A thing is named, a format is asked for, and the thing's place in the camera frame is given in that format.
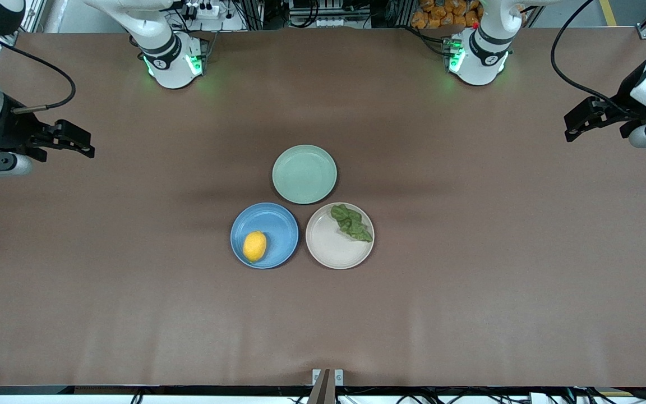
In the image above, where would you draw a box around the yellow lemon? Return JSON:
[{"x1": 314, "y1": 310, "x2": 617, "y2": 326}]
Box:
[{"x1": 242, "y1": 231, "x2": 268, "y2": 263}]

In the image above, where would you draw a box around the green lettuce leaf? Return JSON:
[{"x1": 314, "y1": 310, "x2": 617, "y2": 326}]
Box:
[{"x1": 330, "y1": 204, "x2": 373, "y2": 244}]

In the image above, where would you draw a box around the bag of orange items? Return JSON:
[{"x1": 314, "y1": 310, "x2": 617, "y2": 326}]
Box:
[{"x1": 410, "y1": 0, "x2": 482, "y2": 30}]

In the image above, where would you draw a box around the white power strip with plugs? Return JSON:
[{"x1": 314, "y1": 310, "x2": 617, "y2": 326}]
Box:
[{"x1": 184, "y1": 2, "x2": 221, "y2": 21}]

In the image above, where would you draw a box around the blue plate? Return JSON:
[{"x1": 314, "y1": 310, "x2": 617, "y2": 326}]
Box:
[{"x1": 230, "y1": 202, "x2": 300, "y2": 269}]

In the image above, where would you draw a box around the green plate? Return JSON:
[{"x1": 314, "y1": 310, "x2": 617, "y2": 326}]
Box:
[{"x1": 272, "y1": 145, "x2": 338, "y2": 205}]

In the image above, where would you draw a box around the beige plate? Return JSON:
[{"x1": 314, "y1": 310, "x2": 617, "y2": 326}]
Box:
[{"x1": 305, "y1": 202, "x2": 375, "y2": 270}]

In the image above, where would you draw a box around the long white power strip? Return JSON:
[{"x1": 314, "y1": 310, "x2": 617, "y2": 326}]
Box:
[{"x1": 299, "y1": 17, "x2": 347, "y2": 29}]

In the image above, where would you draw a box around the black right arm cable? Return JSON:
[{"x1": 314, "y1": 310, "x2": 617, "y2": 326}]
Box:
[{"x1": 0, "y1": 36, "x2": 76, "y2": 115}]

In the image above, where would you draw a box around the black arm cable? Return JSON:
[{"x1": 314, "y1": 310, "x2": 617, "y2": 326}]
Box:
[
  {"x1": 0, "y1": 36, "x2": 76, "y2": 115},
  {"x1": 550, "y1": 0, "x2": 632, "y2": 116}
]

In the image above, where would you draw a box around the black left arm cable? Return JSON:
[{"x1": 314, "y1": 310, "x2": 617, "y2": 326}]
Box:
[{"x1": 550, "y1": 0, "x2": 632, "y2": 116}]

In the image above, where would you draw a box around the metal table edge bracket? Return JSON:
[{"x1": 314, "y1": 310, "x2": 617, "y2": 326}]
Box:
[{"x1": 311, "y1": 368, "x2": 345, "y2": 404}]

